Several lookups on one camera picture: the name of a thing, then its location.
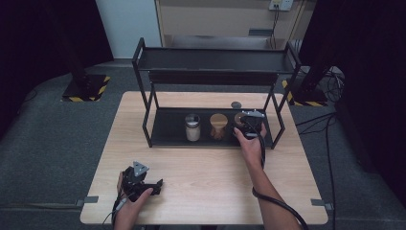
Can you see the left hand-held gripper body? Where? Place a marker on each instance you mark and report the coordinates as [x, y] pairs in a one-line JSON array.
[[134, 182]]

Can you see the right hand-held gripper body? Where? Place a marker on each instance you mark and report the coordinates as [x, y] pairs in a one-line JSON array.
[[252, 126]]

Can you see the glass jar with brown sticks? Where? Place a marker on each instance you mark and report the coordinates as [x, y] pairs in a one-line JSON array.
[[218, 120]]

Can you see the black metal shelf rack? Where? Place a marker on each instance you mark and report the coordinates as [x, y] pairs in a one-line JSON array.
[[172, 127]]

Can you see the person's right hand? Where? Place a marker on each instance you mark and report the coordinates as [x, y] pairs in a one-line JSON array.
[[252, 150]]

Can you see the person's left hand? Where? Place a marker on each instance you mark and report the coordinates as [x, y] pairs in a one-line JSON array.
[[130, 211]]

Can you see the round grey table disc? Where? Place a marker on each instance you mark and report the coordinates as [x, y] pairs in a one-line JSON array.
[[236, 104]]

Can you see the black stand with striped base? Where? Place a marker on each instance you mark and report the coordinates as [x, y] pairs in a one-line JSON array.
[[84, 89], [308, 92]]

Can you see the grey cabinet plate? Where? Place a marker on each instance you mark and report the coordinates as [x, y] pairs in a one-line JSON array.
[[260, 32]]

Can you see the light wooden cabinet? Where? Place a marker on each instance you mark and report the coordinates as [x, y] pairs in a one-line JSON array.
[[217, 19]]

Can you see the dark curtain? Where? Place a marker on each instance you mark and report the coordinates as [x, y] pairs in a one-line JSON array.
[[373, 64], [38, 41]]

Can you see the grey metal table bracket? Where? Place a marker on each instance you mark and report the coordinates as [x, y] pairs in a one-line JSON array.
[[86, 200], [321, 203]]

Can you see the white wall power outlet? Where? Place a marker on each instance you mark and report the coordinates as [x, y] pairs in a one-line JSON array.
[[281, 4]]

